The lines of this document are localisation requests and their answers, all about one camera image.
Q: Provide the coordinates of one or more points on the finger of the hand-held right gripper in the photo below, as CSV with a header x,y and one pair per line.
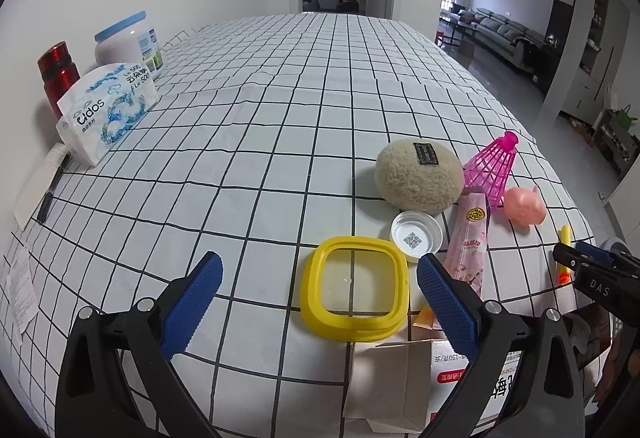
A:
x,y
597,290
595,252

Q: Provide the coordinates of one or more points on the red metal thermos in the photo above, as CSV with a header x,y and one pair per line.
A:
x,y
57,78

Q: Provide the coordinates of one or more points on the white jar with blue lid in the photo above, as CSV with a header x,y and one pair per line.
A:
x,y
125,48

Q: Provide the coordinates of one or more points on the yellow square lid frame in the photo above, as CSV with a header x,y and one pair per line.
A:
x,y
312,288

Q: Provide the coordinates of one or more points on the black pen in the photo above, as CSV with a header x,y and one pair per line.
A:
x,y
47,203

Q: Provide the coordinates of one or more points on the small orange packet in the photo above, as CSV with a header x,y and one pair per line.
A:
x,y
425,320

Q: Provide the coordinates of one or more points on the white ribbed notebook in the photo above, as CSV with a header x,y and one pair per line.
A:
x,y
35,188

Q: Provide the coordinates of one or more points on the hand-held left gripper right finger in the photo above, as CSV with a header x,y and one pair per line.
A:
x,y
447,305

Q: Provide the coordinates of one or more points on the dark coffee table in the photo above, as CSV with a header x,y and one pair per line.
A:
x,y
457,26

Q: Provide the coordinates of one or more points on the grey sofa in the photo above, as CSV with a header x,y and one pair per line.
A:
x,y
500,31

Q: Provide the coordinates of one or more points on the white paper receipt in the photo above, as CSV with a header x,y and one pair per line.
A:
x,y
20,288

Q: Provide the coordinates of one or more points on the pink plastic shuttlecock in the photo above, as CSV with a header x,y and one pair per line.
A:
x,y
487,168

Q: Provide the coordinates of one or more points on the white cardboard box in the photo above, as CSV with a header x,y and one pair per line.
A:
x,y
390,383

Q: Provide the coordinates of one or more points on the white black-checked tablecloth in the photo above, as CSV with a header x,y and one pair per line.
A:
x,y
275,118

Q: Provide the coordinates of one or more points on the white low cabinet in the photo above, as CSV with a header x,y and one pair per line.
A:
x,y
582,93

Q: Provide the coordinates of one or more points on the pink snack packet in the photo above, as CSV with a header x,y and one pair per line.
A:
x,y
467,238

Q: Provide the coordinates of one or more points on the pink pig toy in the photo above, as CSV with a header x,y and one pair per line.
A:
x,y
522,205

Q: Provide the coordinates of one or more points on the white blue tissue pack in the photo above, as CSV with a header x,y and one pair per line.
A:
x,y
100,113

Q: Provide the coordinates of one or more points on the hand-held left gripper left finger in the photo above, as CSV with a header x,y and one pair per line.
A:
x,y
195,303

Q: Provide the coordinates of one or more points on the yellow orange plastic toy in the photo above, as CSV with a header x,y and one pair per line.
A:
x,y
564,235

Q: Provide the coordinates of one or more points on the red stool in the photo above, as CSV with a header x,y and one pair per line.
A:
x,y
439,38

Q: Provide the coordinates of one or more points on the dark tall cabinet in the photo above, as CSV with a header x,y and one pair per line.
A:
x,y
559,23

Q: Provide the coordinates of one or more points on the white round plastic cap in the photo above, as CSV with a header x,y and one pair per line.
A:
x,y
415,238

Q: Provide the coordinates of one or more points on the beige felt ball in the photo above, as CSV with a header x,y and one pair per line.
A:
x,y
410,178

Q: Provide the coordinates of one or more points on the green bag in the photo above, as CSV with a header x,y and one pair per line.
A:
x,y
627,117

